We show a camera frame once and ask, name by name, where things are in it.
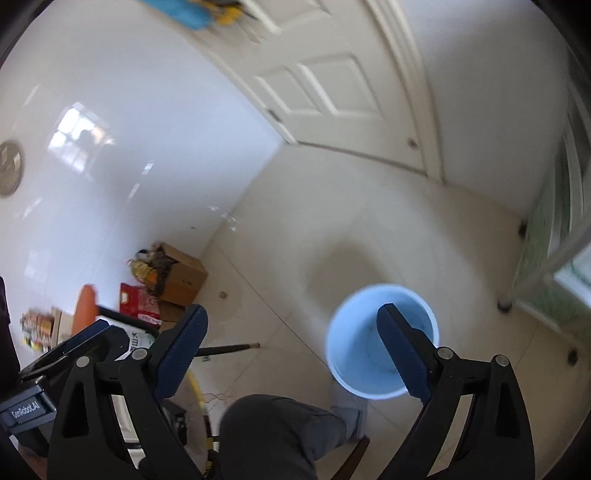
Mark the round orange table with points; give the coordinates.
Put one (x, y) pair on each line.
(86, 309)

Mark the red packaging box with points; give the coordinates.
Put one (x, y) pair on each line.
(137, 303)

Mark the condiment bottles group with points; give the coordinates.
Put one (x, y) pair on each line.
(37, 329)

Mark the person's dark trouser leg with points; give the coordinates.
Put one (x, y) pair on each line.
(272, 437)

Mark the blue cloth hanging on door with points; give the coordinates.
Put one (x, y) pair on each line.
(186, 13)

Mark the grey slipper shoe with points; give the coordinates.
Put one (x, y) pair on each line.
(353, 411)

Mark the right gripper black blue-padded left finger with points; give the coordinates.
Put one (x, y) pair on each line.
(86, 440)

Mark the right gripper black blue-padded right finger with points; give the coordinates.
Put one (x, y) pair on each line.
(496, 440)

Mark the brown cardboard box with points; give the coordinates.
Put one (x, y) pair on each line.
(184, 277)

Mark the grey and yellow hanging apron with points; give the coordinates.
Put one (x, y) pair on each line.
(226, 13)

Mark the round metal wall plate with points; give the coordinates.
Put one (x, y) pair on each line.
(11, 168)

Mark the light blue plastic bucket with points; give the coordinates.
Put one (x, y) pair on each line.
(355, 352)

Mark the white framed glass cabinet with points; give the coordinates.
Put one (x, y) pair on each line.
(552, 281)

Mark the white panelled door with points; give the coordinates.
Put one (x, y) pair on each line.
(341, 75)

